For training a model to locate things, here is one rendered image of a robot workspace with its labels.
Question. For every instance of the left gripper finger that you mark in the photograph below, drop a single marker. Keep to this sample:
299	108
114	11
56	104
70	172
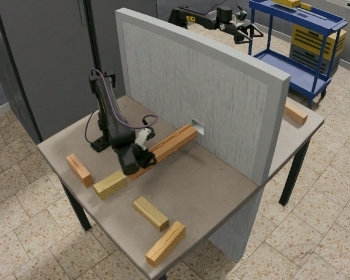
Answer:
239	34
253	26

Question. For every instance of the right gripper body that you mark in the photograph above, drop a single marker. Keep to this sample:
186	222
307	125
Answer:
141	153

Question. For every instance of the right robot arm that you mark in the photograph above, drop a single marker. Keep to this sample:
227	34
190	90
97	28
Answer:
122	137

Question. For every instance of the grey panel wall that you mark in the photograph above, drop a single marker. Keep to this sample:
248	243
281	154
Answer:
177	73

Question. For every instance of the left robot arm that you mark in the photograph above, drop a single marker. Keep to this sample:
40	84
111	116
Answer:
181	16

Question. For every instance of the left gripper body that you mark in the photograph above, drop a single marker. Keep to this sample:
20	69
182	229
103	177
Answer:
238	26

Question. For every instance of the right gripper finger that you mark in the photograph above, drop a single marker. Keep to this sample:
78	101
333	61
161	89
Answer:
154	159

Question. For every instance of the light wooden board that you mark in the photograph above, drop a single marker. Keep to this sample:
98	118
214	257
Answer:
168	146

